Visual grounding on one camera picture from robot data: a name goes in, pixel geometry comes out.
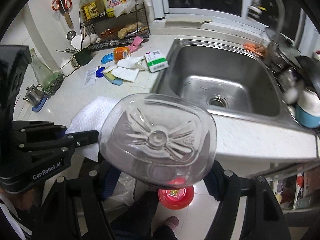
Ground clear plastic bottle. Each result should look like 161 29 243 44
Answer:
98 93 217 188

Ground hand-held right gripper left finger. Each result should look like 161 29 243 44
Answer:
32 166 120 240

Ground pink slipper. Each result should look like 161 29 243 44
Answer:
162 216 180 230

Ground stainless steel sink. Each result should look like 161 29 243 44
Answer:
150 38 315 134

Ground blue and white pot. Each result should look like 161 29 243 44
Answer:
295 87 320 128

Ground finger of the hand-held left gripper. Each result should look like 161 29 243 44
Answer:
19 130 100 158
12 120 67 143

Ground blue dish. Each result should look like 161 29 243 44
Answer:
32 97 47 112

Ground black wire rack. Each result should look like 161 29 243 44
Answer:
79 5 151 52

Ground black pan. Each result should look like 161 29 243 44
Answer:
296 55 320 93

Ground clear glass bottle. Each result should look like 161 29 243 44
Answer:
30 48 54 85

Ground small white ceramic jar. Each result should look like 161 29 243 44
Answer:
59 57 75 77

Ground metal pot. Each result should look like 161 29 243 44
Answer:
277 65 304 90

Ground translucent plastic bag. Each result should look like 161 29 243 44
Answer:
110 174 137 207

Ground white ceramic spoons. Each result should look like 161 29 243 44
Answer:
71 35 92 49

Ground white and green medicine box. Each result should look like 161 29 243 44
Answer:
144 50 169 73

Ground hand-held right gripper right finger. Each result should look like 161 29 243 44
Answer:
204 160 292 240

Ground wooden handled knife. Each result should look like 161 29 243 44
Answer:
64 11 73 29

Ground orange food package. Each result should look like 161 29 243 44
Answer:
113 46 132 63

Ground yellow and blue sponge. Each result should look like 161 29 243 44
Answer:
106 71 123 85

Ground brown sauce bottle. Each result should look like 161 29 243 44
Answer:
85 0 107 19

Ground white plastic bag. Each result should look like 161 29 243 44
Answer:
114 0 137 18

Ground small metal pitcher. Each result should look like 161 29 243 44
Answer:
24 84 45 107

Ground white paper towel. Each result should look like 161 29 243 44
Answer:
65 96 120 163

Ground dark green mug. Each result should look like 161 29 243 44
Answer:
72 47 92 67

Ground red printed box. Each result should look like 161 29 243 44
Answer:
296 167 320 205

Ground bag of dried chilies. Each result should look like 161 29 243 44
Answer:
99 27 118 42

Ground dark sauce bottle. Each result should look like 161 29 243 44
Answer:
79 0 91 22

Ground printed paper leaflet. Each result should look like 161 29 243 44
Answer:
84 67 99 88

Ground person's leg in black pants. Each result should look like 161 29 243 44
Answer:
110 192 180 240

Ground ginger root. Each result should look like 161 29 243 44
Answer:
117 22 143 39

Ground metal faucet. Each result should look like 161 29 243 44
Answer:
247 0 286 65

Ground red plastic bowl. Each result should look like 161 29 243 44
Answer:
158 176 195 209

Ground crumpled white tissue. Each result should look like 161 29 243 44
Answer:
117 55 150 72
102 66 140 82

